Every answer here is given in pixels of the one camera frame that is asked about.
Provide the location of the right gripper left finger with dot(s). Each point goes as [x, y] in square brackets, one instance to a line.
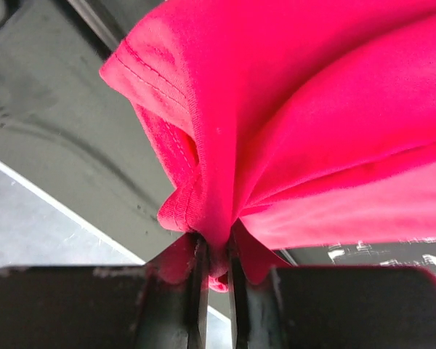
[175, 298]

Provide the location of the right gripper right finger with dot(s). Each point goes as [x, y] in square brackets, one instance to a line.
[254, 308]

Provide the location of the crimson red t-shirt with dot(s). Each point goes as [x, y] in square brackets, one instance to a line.
[311, 122]

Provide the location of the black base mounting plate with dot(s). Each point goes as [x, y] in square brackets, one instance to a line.
[63, 129]

